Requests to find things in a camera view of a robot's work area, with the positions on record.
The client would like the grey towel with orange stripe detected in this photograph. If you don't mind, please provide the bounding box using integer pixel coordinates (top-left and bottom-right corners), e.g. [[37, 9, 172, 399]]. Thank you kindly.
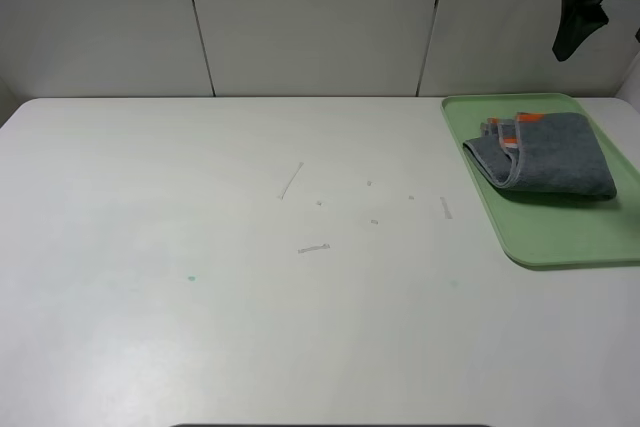
[[462, 112, 617, 200]]

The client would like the light green plastic tray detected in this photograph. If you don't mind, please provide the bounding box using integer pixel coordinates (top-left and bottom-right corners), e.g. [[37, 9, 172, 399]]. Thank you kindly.
[[442, 93, 639, 270]]

